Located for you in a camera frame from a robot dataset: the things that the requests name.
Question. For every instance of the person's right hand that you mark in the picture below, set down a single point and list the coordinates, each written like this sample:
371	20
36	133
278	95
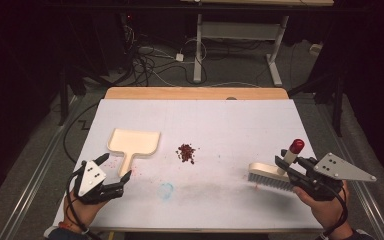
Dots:
330	211

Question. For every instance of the white box on floor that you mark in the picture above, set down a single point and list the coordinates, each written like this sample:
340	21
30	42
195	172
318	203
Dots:
316	49

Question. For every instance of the cream brush with red cap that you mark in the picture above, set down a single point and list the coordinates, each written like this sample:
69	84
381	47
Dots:
266	173

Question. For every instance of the aluminium floor rail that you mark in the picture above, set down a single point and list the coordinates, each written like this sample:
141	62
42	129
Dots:
363	196
33	180

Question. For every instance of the white power adapter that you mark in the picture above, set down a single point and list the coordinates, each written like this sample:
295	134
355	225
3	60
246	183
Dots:
179	57

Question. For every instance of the wooden table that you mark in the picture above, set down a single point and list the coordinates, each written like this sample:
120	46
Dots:
196	93

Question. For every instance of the pile of red crumbs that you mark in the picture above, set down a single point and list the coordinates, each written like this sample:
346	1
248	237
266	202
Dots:
186	153

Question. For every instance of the person's left hand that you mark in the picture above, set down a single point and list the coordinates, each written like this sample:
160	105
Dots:
80	211

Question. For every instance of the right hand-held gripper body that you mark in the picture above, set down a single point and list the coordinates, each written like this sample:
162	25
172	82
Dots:
336	168

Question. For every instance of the cream plastic dustpan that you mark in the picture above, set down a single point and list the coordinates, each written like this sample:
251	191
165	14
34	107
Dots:
135	143

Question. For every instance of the white table cover sheet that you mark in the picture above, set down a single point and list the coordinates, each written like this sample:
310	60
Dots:
213	126

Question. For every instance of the white metal desk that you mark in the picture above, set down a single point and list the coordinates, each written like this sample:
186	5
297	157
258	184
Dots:
240	30

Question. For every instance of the black metal stand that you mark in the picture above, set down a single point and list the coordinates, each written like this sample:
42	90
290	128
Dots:
63	100
338	106

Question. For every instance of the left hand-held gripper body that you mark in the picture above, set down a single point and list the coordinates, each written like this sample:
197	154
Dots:
91	178

